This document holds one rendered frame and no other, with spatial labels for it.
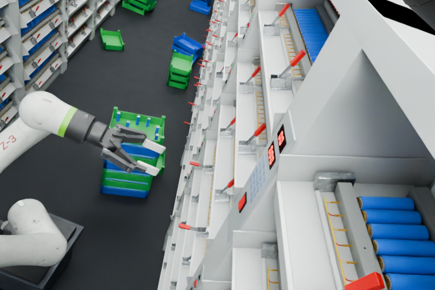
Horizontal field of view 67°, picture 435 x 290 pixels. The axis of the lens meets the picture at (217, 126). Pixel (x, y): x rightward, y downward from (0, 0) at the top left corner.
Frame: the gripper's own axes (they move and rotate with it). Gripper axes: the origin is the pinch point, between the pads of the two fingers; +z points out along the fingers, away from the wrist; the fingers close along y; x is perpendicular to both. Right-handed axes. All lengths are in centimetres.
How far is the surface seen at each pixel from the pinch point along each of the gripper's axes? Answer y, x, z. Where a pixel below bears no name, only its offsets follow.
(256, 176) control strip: 34, 41, 9
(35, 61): -129, -90, -84
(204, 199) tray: 0.7, -7.7, 22.4
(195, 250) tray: 20.0, -8.2, 21.5
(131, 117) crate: -80, -58, -9
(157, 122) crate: -83, -55, 7
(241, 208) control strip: 36, 34, 11
